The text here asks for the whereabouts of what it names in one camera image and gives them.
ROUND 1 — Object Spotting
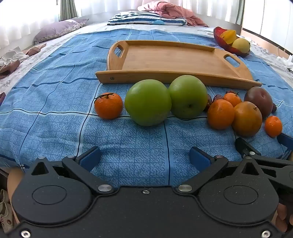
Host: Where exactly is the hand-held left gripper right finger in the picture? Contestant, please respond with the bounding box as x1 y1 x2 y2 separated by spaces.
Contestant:
174 146 267 195

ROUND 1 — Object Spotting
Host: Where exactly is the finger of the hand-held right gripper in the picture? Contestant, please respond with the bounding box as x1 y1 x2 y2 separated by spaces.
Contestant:
235 137 293 183
277 133 293 150

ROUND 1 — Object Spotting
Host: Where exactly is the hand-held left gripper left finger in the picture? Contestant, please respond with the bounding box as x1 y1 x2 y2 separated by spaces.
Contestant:
24 146 115 195

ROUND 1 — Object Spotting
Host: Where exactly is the orange-brown persimmon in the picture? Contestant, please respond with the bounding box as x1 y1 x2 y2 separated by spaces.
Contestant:
232 101 263 137

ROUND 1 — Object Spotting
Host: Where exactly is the large orange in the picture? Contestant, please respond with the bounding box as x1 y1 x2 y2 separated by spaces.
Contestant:
207 99 235 130

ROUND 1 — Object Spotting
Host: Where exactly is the dark purple round fruit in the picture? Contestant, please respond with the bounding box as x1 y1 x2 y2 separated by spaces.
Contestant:
244 86 273 119

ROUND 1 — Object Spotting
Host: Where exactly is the small tangerine with stem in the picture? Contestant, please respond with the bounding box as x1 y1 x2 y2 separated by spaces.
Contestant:
223 90 242 107

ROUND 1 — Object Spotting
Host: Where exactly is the large green apple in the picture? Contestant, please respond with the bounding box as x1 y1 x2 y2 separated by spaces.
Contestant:
125 79 172 127

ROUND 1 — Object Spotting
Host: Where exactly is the wooden tray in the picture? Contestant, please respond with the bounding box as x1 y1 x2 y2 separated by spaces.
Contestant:
95 40 262 87

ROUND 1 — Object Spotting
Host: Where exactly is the person's right hand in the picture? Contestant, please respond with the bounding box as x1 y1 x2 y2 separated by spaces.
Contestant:
275 203 293 233

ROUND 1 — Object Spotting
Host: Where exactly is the blue checked blanket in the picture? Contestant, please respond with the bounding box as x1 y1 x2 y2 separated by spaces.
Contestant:
0 29 293 190

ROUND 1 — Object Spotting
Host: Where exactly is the white cloth pile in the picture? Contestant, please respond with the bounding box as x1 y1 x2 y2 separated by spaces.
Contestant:
275 55 293 74

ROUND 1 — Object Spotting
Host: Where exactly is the person's leg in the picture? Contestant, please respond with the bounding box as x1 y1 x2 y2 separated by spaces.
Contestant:
7 167 25 226

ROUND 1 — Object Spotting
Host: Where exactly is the yellow mango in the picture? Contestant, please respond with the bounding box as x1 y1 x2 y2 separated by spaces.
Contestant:
232 38 251 54

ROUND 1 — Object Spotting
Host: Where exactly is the white sneaker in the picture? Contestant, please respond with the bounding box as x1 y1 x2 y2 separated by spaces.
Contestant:
0 189 14 232

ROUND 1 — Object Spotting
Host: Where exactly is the yellow starfruit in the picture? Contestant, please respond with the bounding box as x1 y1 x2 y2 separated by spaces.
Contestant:
220 30 237 45

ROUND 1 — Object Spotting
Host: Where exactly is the red glass bowl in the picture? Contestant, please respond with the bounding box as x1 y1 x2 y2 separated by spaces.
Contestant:
214 27 250 57

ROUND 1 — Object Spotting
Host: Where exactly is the brown garment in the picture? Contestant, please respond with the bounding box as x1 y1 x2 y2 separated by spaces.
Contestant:
24 43 47 56
0 59 21 79

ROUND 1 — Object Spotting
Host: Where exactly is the white cabinet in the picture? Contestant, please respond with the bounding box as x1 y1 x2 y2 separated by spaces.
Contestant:
242 0 293 55

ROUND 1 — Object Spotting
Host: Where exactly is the white garment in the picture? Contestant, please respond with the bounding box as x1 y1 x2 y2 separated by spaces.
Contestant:
0 47 30 67

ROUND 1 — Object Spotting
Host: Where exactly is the purple pillow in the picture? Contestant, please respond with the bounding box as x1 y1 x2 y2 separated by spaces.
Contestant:
33 18 89 45

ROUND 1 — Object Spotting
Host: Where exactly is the grey-green curtain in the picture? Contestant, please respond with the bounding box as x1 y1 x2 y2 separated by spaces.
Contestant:
233 0 243 25
58 0 79 22

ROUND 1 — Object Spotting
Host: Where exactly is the blue white striped pillow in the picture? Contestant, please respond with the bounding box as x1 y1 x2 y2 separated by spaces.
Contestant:
107 11 188 26

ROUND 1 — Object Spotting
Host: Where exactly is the pink blanket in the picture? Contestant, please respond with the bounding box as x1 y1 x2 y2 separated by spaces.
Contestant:
137 1 209 27

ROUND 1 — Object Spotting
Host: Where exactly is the white sheer curtain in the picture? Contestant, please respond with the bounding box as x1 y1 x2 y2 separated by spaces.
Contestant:
0 0 235 49

